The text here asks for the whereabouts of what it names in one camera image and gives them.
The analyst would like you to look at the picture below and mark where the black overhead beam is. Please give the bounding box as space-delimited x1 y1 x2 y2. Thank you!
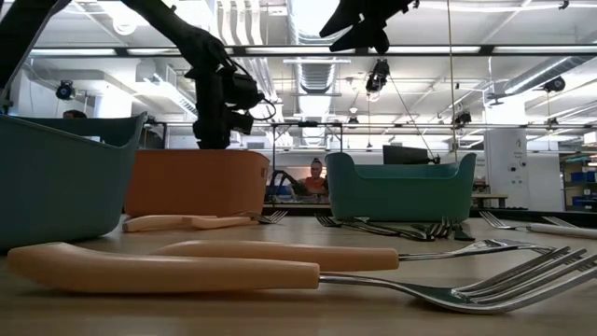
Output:
27 45 597 58

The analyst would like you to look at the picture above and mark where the ribbed silver air duct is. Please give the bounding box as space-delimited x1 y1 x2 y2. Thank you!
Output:
287 0 352 94

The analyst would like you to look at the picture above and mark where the black monitor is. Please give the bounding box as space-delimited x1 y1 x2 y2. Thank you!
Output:
382 144 442 166

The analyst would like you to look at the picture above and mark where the shelf with blue bins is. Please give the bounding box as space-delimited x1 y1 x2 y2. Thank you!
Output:
561 153 597 214

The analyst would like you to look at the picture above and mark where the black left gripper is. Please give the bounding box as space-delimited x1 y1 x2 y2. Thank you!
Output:
185 64 256 151

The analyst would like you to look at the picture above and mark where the orange plastic bin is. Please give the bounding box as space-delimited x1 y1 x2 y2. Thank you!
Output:
123 148 271 219

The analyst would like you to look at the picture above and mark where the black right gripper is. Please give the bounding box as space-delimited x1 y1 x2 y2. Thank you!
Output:
319 0 417 55

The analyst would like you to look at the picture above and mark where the green plastic bin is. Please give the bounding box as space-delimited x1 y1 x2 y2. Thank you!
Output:
325 151 478 224

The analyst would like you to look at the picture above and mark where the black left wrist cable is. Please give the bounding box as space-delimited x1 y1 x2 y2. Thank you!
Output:
230 55 278 122

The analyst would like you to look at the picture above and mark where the thin vertical cord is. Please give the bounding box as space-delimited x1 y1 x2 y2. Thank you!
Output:
446 0 459 163

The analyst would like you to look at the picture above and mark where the wooden bench table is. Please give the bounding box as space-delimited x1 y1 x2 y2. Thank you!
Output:
470 193 509 210

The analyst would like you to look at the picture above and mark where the dark teal plastic bin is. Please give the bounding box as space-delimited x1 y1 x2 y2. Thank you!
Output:
0 110 148 253

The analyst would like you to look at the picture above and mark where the black aluminium table frame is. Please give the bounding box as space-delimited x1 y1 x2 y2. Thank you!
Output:
260 203 597 229

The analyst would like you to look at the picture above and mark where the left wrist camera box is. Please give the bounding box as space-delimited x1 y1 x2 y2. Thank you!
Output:
223 72 266 112

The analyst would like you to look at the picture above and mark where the white pillar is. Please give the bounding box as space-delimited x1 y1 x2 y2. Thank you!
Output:
483 128 532 212

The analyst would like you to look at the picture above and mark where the black metal fork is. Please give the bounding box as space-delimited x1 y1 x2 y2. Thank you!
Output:
314 212 355 230
321 213 407 238
354 217 456 243
328 214 435 243

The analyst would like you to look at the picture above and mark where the background black frame rig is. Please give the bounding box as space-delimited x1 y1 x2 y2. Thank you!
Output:
269 120 345 206

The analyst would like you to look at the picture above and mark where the white-handled fork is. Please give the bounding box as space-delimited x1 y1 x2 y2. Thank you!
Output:
479 210 597 241

